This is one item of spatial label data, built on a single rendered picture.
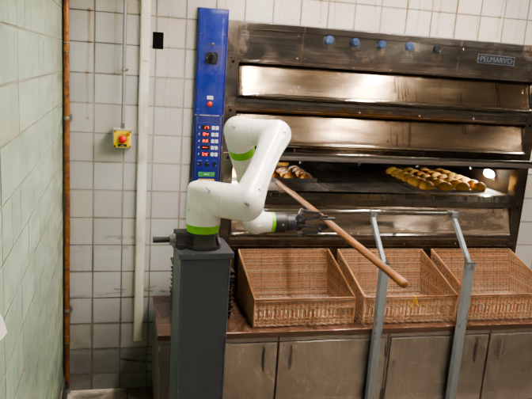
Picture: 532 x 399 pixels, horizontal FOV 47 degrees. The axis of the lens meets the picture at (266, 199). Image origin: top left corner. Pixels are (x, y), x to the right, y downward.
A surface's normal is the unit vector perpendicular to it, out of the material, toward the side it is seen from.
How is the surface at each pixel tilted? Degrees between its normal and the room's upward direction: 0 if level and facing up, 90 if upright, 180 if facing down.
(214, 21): 90
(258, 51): 90
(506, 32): 90
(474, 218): 70
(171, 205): 90
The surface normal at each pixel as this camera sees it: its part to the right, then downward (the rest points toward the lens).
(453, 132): 0.23, -0.12
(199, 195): -0.29, 0.16
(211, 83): 0.22, 0.22
